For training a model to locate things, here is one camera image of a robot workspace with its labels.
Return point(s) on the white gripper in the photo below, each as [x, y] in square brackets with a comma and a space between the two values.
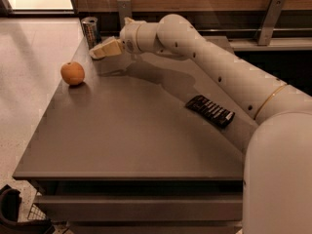
[129, 37]

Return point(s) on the silver blue redbull can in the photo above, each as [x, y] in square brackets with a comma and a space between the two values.
[90, 28]

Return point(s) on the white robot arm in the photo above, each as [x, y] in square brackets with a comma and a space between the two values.
[277, 195]

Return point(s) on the orange fruit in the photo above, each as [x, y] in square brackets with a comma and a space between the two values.
[72, 73]

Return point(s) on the black snack bar wrapper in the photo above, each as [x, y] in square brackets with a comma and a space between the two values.
[211, 111]

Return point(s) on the grey drawer cabinet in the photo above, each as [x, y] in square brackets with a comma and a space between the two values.
[122, 153]

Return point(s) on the left metal wall bracket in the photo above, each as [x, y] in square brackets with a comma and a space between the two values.
[124, 11]

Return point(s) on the metal wall bracket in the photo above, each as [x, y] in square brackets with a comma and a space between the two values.
[270, 19]
[124, 11]

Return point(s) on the right metal wall bracket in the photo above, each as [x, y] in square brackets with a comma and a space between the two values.
[270, 19]

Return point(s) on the wire basket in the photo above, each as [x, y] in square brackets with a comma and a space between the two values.
[35, 213]

